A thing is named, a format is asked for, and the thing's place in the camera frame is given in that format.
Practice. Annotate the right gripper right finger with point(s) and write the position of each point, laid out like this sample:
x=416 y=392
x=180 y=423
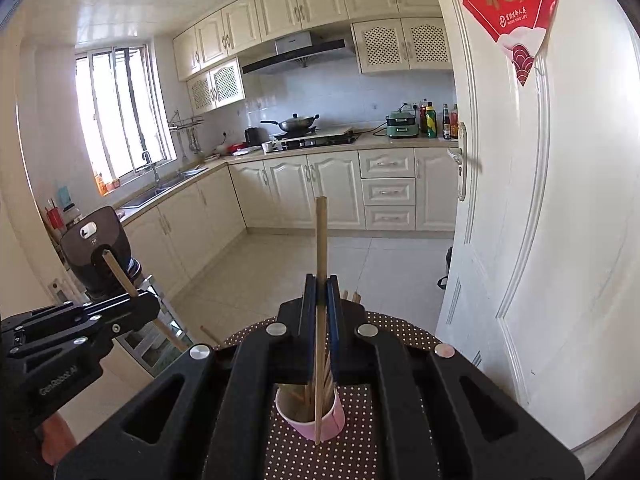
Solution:
x=437 y=417

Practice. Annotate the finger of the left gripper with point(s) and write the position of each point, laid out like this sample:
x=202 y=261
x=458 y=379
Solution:
x=43 y=329

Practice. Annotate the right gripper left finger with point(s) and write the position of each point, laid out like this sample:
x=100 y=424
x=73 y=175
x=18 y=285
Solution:
x=204 y=418

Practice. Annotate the kitchen faucet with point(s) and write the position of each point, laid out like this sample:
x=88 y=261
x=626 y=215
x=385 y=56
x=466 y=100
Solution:
x=149 y=165

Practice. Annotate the kitchen window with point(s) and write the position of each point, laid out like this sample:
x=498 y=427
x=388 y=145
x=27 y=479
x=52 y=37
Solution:
x=121 y=113

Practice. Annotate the lower kitchen cabinets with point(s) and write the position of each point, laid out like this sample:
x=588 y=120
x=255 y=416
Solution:
x=183 y=227

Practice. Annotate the kitchen cabinets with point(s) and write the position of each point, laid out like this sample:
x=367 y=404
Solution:
x=183 y=227
x=389 y=35

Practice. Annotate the upper kitchen cabinets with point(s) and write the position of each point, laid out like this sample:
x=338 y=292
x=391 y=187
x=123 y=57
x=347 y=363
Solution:
x=389 y=35

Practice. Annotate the left hand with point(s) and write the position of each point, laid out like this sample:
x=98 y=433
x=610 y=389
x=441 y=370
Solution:
x=57 y=439

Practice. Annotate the metal shelf rack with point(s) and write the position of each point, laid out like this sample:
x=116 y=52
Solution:
x=160 y=342

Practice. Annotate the pink cylindrical utensil holder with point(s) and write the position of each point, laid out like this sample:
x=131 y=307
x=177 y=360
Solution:
x=301 y=418

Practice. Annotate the black air fryer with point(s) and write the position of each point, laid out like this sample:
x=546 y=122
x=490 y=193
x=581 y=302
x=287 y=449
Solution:
x=83 y=246

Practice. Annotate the brown polka dot tablecloth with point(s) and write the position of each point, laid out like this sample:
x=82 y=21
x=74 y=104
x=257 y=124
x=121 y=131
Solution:
x=352 y=454

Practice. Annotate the white door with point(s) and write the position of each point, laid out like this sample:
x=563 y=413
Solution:
x=544 y=290

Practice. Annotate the black kettle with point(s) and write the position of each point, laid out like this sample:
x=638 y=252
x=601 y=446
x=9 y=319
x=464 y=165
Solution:
x=256 y=136

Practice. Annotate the gas stove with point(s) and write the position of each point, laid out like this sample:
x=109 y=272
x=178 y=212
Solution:
x=316 y=139

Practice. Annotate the dark sauce bottle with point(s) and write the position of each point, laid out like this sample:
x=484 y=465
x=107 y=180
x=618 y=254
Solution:
x=446 y=124

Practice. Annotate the green electric cooker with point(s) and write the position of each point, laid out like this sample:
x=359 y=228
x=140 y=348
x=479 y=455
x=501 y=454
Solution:
x=401 y=125

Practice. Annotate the black wok on stove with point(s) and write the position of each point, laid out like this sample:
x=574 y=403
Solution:
x=294 y=124

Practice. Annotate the red capped bottle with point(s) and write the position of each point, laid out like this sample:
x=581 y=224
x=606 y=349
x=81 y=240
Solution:
x=454 y=121

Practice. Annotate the green yellow bottle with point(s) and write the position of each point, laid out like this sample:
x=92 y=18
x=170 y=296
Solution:
x=430 y=120

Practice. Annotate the range hood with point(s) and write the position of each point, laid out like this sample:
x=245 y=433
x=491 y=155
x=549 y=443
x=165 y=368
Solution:
x=294 y=51

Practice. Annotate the wall utensil rack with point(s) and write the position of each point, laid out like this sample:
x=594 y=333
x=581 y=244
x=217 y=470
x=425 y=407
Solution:
x=186 y=133

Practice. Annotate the silver door handle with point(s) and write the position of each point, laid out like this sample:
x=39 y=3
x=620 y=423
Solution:
x=467 y=162

